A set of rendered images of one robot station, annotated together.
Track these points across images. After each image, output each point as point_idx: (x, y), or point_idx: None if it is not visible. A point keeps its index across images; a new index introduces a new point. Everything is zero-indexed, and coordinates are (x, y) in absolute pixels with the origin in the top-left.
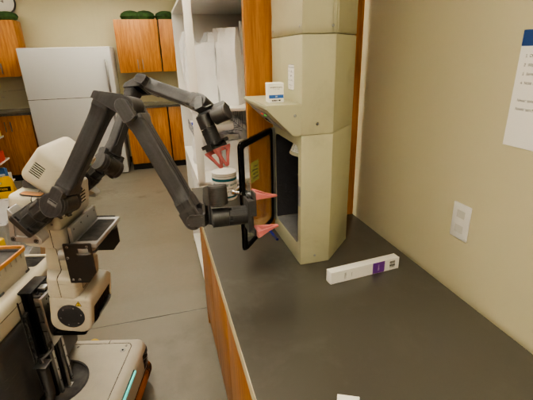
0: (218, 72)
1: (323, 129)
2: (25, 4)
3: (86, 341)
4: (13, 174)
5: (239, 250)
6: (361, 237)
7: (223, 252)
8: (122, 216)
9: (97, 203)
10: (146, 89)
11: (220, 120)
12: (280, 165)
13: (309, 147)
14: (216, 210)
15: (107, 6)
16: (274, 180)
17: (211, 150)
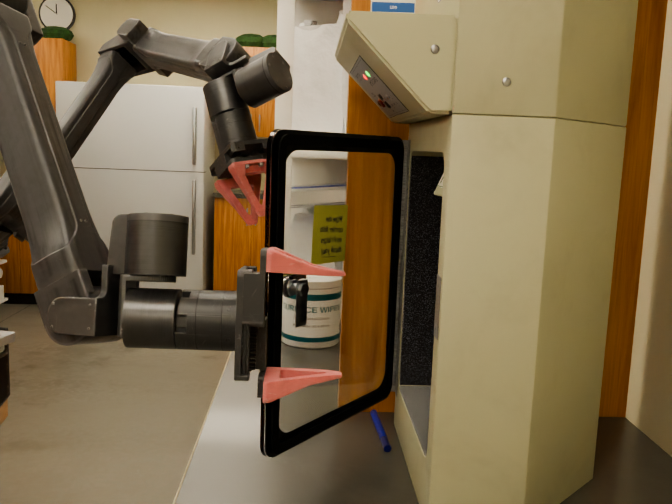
0: (345, 82)
1: (523, 102)
2: (90, 18)
3: None
4: (8, 291)
5: (269, 460)
6: (643, 483)
7: (224, 459)
8: (158, 387)
9: (124, 358)
10: (136, 50)
11: (258, 92)
12: (417, 242)
13: (477, 152)
14: (142, 292)
15: (217, 27)
16: (401, 284)
17: (225, 169)
